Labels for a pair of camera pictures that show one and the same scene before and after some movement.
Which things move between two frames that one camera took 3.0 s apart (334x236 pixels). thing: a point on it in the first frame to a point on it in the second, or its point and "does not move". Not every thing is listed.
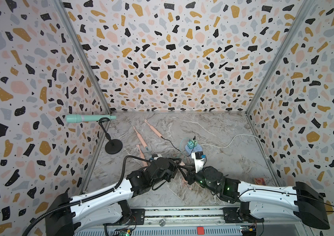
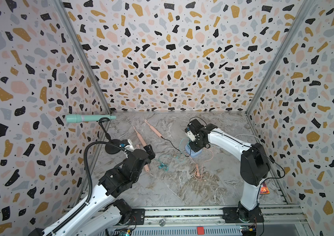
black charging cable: (194, 138) does not move
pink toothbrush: (142, 140) does not move
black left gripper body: (173, 169) to (152, 153)
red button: (200, 230) does not move
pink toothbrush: (153, 128) does not move
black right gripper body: (197, 178) to (197, 145)
